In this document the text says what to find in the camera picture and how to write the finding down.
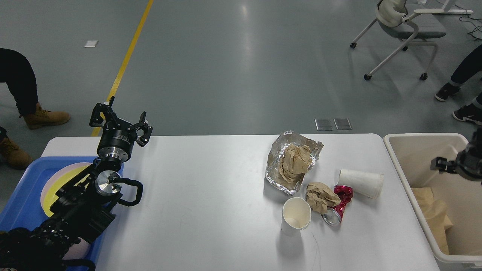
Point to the crushed red soda can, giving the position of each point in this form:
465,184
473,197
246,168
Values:
334,215

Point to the pink mug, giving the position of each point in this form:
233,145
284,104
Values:
78,251

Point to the brown paper ball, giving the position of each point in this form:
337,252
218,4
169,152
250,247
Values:
319,197

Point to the yellow plate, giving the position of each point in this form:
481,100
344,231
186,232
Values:
56,192

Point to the walking person dark trousers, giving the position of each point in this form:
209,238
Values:
471,65

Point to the metal floor socket plate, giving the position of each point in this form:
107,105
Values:
324,124

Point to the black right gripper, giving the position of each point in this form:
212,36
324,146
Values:
467,164

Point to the white grey office chair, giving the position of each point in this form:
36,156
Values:
412,28

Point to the tan boot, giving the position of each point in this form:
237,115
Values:
41,118
15,157

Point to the crumpled brown paper on foil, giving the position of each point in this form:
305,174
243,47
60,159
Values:
294,162

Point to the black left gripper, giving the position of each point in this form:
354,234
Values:
115,142

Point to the beige plastic bin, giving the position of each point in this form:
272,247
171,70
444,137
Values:
412,155

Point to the pink plate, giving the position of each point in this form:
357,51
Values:
52,180

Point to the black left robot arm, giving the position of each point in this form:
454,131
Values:
83,209

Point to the brown paper bag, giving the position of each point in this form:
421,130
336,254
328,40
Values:
435,214

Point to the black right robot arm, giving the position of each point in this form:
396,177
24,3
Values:
477,142

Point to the seated person in black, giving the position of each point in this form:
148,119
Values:
17,73

